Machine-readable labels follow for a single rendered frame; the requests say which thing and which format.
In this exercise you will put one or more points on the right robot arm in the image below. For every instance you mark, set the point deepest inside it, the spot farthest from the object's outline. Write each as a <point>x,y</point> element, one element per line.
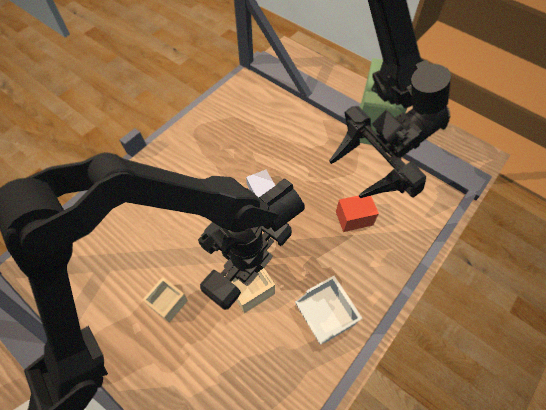
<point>31,216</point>

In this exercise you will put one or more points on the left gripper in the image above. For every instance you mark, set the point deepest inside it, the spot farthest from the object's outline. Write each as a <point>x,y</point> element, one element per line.
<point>413,175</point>

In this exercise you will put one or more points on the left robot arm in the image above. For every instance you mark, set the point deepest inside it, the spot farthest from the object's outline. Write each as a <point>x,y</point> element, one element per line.
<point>430,82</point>

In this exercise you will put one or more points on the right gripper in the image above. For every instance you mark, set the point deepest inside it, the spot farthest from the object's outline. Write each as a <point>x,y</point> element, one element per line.
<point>221,290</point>

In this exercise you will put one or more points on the orange block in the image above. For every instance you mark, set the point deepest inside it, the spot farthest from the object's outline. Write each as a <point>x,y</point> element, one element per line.
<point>355,213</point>

